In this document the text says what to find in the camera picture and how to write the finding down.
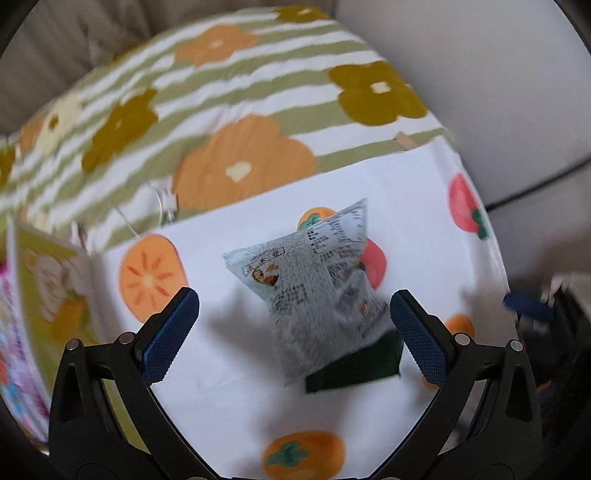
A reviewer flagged pink purple printed packet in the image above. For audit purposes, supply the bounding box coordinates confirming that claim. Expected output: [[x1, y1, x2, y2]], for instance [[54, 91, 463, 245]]
[[0, 263, 51, 444]]

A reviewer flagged white persimmon print cloth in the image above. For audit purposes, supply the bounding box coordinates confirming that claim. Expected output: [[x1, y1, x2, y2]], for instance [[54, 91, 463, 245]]
[[90, 138, 520, 480]]

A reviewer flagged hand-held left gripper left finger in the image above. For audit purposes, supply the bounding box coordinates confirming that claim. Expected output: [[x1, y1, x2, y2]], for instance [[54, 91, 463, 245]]
[[48, 286, 218, 480]]

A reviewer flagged floral striped blanket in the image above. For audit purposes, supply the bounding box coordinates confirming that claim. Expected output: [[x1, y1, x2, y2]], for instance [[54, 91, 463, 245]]
[[0, 4, 455, 259]]

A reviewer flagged clear plastic tag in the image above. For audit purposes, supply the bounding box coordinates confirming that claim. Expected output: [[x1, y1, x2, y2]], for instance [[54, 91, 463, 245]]
[[154, 182, 181, 224]]

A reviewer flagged grey printed snack packet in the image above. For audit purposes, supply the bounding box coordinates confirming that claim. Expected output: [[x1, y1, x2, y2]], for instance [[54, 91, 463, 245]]
[[223, 198, 403, 394]]

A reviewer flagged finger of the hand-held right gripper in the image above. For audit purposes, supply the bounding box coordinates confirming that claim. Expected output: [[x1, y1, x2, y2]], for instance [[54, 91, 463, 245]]
[[503, 295, 557, 324]]

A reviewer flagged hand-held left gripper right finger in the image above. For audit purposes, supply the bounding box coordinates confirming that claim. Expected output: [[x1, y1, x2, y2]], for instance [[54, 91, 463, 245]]
[[374, 289, 543, 480]]

